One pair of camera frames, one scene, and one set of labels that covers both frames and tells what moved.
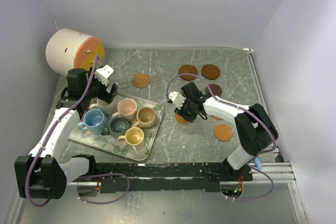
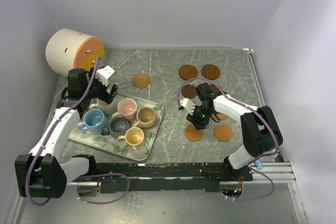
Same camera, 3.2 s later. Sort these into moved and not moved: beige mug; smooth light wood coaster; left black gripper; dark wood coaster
Moved: smooth light wood coaster
Not moved: beige mug; left black gripper; dark wood coaster
